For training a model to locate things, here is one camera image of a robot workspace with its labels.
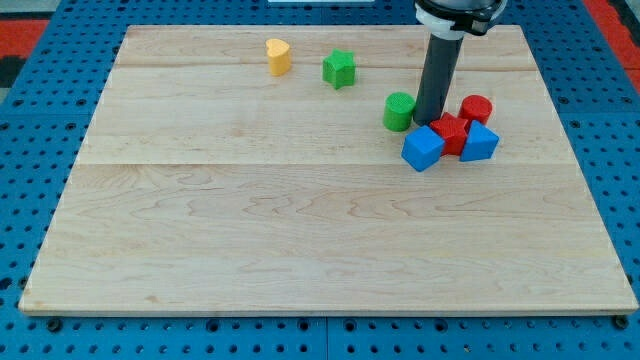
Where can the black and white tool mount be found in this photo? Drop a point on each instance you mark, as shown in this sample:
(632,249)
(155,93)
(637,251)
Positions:
(453,19)

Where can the blue triangle block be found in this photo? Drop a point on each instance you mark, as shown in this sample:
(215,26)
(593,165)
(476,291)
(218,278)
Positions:
(480,144)

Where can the green star block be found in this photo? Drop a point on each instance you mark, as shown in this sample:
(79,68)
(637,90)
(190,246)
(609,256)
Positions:
(339,68)

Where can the red cylinder block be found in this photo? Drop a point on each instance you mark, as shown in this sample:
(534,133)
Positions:
(476,107)

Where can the yellow heart block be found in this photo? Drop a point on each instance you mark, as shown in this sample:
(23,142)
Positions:
(278,55)

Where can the wooden board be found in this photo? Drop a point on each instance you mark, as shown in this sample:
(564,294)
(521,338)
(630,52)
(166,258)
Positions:
(205,186)

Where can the red star block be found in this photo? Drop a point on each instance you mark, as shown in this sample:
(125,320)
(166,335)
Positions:
(453,130)

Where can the blue cube block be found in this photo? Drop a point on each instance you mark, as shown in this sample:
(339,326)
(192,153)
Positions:
(422,148)

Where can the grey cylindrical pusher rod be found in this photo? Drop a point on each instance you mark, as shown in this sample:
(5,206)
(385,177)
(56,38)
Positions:
(439,66)

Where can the green cylinder block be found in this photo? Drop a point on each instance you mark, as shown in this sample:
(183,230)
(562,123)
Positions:
(398,111)

